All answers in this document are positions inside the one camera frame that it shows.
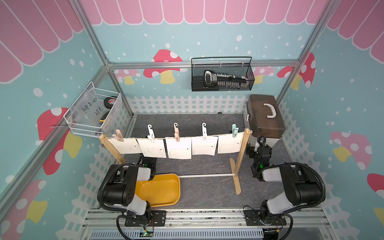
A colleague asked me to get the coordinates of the white clothespin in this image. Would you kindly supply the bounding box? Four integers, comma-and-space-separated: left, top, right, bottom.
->
202, 123, 208, 141
147, 125, 156, 143

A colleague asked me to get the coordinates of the pink clothespin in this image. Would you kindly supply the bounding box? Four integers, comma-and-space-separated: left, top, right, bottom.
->
113, 129, 124, 142
174, 123, 180, 142

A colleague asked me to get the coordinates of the postcard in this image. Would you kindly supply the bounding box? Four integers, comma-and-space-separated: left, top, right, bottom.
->
218, 133, 244, 154
192, 136, 219, 156
165, 138, 192, 160
137, 139, 167, 158
107, 138, 142, 155

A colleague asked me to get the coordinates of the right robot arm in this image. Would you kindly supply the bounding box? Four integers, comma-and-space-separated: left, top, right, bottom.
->
246, 136, 326, 225

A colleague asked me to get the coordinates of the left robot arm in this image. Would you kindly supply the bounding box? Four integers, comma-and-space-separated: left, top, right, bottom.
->
97, 156, 157, 225

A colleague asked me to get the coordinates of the green clothespin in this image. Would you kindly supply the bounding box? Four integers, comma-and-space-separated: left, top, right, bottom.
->
232, 124, 239, 138

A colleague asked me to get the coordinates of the socket wrench set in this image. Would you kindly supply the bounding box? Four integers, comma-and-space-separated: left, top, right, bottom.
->
203, 71, 250, 90

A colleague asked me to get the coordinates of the brown lid storage box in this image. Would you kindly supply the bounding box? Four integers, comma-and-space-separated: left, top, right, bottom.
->
244, 95, 286, 148

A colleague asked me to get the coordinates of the yellow plastic tray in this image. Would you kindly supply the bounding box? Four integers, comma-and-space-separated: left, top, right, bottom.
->
135, 174, 181, 208

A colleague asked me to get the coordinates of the black tape roll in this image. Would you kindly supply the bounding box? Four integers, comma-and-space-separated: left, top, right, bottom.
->
103, 97, 117, 109

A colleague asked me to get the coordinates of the black mesh wall basket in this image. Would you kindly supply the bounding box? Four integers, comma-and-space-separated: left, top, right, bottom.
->
191, 57, 255, 92

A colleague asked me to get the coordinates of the wooden string rack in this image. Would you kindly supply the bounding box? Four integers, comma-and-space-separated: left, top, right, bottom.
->
99, 128, 253, 195

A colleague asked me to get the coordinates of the white wire wall basket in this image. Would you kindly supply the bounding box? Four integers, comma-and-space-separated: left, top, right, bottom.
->
64, 82, 130, 138

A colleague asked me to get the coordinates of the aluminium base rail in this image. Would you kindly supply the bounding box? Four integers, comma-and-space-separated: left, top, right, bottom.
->
78, 208, 334, 240

